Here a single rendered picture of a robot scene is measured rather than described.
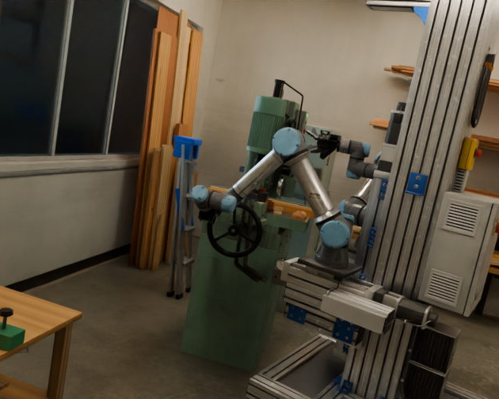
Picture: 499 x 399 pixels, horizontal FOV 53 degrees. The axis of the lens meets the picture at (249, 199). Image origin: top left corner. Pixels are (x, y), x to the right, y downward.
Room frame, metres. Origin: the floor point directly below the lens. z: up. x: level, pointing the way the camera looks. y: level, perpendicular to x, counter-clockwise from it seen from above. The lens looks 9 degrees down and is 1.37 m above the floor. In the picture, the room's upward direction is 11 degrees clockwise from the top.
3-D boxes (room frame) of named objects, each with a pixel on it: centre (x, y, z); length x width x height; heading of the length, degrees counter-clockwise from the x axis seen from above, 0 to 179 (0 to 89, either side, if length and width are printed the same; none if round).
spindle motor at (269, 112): (2.82, -0.02, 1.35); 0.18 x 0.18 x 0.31
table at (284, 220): (2.70, -0.04, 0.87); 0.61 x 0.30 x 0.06; 79
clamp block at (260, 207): (2.62, -0.02, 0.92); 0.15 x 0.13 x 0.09; 79
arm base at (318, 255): (2.17, -0.41, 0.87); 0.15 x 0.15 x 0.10
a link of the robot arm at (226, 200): (2.17, 0.11, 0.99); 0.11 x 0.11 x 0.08; 76
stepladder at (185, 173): (3.61, 0.46, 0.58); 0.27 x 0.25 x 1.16; 76
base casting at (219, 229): (2.94, -0.04, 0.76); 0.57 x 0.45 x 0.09; 169
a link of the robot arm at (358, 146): (2.61, -0.51, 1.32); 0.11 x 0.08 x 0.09; 79
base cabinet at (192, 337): (2.94, -0.04, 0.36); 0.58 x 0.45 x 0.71; 169
